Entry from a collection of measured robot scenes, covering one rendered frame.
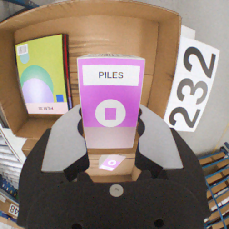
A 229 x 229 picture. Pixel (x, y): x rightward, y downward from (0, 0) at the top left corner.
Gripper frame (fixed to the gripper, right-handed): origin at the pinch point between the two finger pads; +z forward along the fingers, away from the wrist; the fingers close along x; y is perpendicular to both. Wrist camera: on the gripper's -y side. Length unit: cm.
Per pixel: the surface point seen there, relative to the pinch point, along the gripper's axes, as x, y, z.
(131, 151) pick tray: 5.8, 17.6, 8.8
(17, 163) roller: -53, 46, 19
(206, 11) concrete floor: 100, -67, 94
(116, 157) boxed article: 2.9, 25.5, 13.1
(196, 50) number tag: 15.2, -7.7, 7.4
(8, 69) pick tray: -25.9, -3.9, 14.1
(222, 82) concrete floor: 148, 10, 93
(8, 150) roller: -52, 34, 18
